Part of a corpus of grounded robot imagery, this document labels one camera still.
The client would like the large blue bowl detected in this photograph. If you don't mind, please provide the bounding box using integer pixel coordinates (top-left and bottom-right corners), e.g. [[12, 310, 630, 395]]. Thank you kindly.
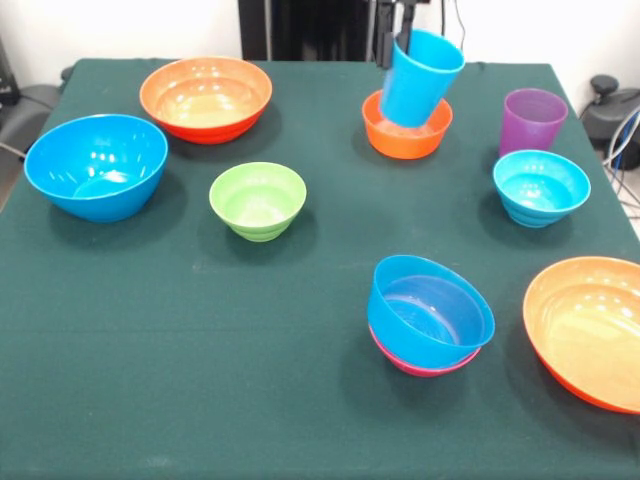
[[23, 113, 170, 224]]

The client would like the black cable with plug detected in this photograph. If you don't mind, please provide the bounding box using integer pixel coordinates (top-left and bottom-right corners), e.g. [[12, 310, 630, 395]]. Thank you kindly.
[[432, 0, 469, 62]]

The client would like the purple cup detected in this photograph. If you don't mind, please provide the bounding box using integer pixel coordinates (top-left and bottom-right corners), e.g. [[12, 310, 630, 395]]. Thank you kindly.
[[498, 88, 570, 159]]

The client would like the pink bowl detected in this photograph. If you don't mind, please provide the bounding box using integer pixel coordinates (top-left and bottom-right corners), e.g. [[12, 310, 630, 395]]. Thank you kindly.
[[369, 324, 483, 378]]

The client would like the dark green tablecloth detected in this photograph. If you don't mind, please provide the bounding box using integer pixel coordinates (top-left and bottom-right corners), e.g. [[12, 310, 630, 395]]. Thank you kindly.
[[0, 58, 640, 480]]

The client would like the green ribbed bowl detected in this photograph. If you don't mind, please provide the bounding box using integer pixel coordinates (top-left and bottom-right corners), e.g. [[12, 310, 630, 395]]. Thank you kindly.
[[208, 161, 308, 244]]

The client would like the light blue ribbed bowl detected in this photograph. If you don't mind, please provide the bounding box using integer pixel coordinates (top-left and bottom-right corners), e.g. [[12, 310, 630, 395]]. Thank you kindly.
[[492, 150, 592, 229]]

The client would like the blue cup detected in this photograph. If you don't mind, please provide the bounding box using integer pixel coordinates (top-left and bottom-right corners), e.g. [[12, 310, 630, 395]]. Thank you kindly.
[[378, 28, 467, 129]]

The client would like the floor cable bundle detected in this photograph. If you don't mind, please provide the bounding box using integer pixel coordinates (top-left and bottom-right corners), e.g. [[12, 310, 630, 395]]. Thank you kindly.
[[602, 107, 640, 221]]

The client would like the large orange bowl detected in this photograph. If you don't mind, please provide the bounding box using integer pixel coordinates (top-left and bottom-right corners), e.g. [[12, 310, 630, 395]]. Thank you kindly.
[[522, 256, 640, 415], [139, 55, 274, 146]]

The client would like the small orange bowl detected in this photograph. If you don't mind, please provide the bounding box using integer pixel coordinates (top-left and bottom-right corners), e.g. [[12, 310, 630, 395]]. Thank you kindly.
[[361, 89, 454, 161]]

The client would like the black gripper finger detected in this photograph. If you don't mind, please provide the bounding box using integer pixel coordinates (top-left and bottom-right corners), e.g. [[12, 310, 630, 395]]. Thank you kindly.
[[375, 0, 394, 69], [398, 0, 417, 54]]

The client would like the dark grey pedestal foot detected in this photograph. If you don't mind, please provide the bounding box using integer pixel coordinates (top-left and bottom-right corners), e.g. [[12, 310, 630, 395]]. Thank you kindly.
[[579, 74, 640, 154]]

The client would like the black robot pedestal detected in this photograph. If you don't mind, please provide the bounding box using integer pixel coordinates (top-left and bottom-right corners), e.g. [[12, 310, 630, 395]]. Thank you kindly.
[[237, 0, 396, 63]]

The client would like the medium blue bowl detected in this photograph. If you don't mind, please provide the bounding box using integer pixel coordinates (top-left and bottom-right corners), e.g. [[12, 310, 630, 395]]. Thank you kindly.
[[366, 254, 497, 371]]

